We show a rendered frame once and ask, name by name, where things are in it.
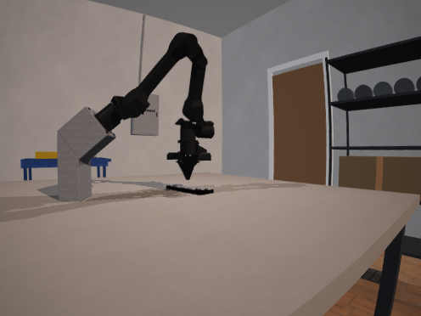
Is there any black keyboard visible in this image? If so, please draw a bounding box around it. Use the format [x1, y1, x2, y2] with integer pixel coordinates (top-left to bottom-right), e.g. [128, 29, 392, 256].
[166, 183, 214, 195]

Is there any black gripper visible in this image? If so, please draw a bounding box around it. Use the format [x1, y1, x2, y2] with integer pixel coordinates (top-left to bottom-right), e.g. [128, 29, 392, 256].
[167, 137, 211, 180]

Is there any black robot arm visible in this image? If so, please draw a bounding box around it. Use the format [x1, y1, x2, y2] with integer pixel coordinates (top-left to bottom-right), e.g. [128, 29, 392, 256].
[94, 32, 215, 138]

